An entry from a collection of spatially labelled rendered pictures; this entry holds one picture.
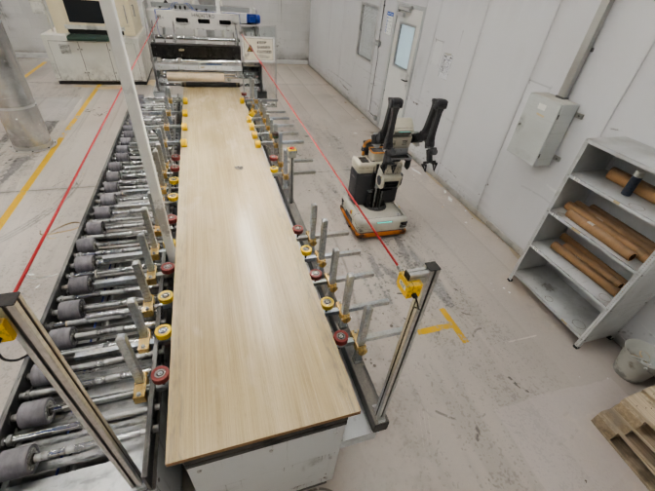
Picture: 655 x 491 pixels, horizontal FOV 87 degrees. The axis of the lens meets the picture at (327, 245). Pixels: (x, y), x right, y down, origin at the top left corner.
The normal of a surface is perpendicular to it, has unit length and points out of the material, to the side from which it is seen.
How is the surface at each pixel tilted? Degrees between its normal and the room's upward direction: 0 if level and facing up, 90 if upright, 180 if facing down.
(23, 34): 90
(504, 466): 0
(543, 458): 0
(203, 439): 0
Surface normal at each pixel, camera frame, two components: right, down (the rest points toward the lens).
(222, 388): 0.08, -0.78
